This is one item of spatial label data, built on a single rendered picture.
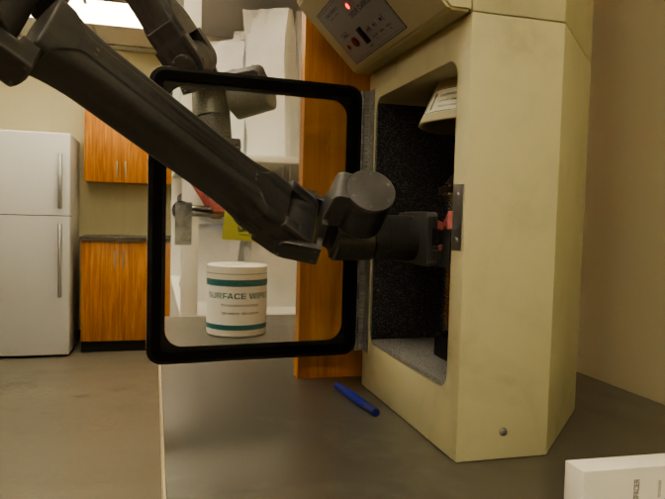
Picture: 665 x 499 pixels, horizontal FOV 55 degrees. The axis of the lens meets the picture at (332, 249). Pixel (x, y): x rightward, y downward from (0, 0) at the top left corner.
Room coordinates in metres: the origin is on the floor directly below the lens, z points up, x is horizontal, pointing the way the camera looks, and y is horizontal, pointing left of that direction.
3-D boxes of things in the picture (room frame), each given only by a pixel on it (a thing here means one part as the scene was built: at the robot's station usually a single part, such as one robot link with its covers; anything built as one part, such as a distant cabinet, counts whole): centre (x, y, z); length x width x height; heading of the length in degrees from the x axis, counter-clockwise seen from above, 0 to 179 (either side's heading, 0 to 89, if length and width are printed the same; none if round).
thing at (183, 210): (0.85, 0.20, 1.18); 0.02 x 0.02 x 0.06; 21
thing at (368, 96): (0.96, -0.05, 1.19); 0.03 x 0.02 x 0.39; 16
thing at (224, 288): (0.90, 0.11, 1.19); 0.30 x 0.01 x 0.40; 111
